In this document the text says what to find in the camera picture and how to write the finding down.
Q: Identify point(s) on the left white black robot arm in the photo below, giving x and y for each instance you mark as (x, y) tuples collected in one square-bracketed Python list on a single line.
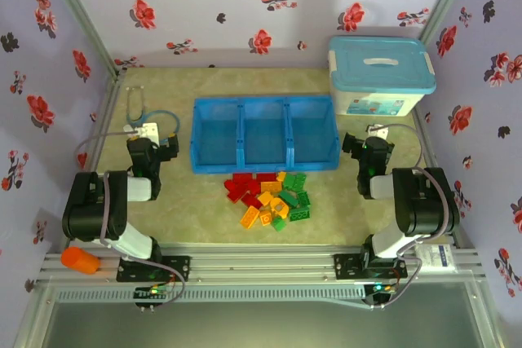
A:
[(94, 209)]

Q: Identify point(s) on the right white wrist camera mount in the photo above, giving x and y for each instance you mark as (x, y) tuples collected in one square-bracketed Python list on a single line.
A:
[(379, 133)]

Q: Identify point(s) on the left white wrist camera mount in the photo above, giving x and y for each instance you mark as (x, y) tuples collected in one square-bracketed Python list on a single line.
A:
[(149, 131)]

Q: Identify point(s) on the blue stethoscope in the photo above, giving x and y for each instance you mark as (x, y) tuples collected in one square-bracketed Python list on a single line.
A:
[(178, 124)]

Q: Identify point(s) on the white storage box blue lid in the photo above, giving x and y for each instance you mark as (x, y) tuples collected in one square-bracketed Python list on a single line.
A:
[(379, 75)]

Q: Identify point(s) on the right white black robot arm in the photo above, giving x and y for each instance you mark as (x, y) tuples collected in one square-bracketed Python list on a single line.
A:
[(424, 201)]

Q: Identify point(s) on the red lego brick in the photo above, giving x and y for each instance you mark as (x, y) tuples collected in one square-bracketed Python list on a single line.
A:
[(231, 185), (235, 195), (252, 200), (242, 177), (267, 177), (253, 187)]

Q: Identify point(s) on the grey metal panel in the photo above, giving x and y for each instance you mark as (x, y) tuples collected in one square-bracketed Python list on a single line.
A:
[(261, 327)]

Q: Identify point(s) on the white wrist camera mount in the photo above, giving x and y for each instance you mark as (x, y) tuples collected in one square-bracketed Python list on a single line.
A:
[(149, 131), (379, 133)]

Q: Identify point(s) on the small circuit board green light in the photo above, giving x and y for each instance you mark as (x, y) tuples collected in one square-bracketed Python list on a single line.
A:
[(379, 289), (151, 292)]

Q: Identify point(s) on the green lego brick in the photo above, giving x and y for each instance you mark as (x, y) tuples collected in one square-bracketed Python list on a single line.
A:
[(288, 198), (303, 199), (299, 214), (289, 181), (300, 182), (279, 224)]

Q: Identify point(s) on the orange plastic cup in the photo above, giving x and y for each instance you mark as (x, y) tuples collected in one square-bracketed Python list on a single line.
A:
[(80, 261)]

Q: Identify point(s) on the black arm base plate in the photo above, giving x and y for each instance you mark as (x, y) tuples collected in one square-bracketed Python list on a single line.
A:
[(179, 267), (346, 266)]

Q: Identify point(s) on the small yellow lego brick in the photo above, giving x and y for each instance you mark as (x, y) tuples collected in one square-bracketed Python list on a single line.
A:
[(281, 177)]

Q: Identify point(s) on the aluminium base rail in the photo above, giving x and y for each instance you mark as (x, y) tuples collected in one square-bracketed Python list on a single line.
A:
[(261, 266)]

